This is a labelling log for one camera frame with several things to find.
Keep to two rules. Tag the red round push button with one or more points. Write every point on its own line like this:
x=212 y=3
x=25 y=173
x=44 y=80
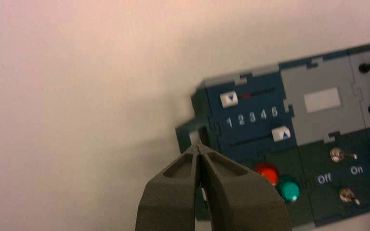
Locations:
x=268 y=172

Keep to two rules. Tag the metal toggle switch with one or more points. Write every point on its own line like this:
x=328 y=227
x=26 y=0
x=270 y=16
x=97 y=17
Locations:
x=335 y=155
x=346 y=195

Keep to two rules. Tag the white slider knob down arrow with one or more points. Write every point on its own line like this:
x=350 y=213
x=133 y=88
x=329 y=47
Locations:
x=229 y=99

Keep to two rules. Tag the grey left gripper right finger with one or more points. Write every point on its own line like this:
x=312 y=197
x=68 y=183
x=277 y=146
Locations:
x=239 y=204

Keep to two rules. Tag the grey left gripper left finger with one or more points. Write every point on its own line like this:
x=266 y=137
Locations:
x=172 y=194

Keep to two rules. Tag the dark teal grey control box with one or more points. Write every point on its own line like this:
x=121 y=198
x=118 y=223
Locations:
x=316 y=159

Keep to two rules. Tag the white slider knob up arrow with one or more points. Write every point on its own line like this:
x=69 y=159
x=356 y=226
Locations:
x=281 y=134

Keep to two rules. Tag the green round push button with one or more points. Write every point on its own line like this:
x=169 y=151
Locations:
x=288 y=189

